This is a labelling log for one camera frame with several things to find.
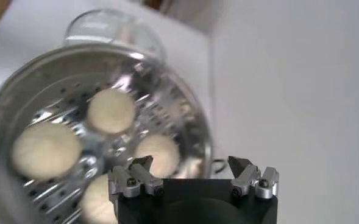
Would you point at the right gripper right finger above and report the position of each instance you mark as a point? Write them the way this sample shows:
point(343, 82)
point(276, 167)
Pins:
point(246, 178)

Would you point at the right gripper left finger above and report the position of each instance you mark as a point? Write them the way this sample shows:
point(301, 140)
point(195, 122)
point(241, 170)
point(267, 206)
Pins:
point(147, 179)

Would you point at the steel steamer basket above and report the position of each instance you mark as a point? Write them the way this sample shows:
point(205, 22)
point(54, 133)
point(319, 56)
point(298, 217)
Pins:
point(30, 79)

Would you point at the white steamed baozi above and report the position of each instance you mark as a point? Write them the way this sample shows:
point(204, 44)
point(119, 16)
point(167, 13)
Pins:
point(46, 150)
point(98, 202)
point(161, 155)
point(110, 111)

